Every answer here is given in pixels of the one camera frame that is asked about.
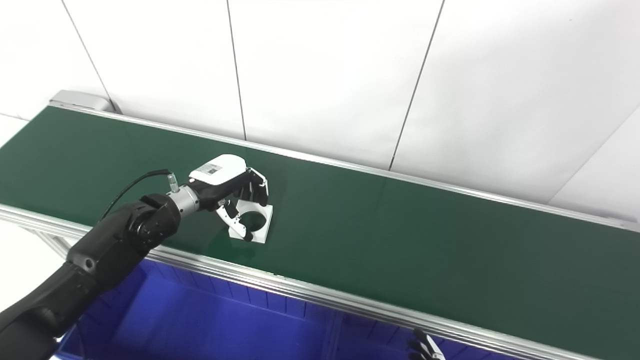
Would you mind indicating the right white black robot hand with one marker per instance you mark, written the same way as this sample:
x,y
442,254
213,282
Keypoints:
x,y
425,347

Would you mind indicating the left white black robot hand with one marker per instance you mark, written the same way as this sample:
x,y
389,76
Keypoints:
x,y
220,172

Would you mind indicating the white square part round hole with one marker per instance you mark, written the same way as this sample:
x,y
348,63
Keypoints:
x,y
265,225

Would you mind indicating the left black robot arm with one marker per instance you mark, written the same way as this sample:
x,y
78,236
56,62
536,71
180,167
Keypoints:
x,y
110,245

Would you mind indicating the blue plastic bin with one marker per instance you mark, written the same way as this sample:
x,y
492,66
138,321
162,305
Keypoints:
x,y
200,320
370,340

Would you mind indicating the green conveyor belt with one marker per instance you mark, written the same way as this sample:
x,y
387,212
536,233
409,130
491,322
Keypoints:
x,y
400,240
300,290

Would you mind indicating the grey conveyor end housing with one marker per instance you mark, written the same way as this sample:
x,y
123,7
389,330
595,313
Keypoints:
x,y
82,100

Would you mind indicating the aluminium conveyor support leg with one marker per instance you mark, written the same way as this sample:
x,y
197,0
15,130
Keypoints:
x,y
54,244

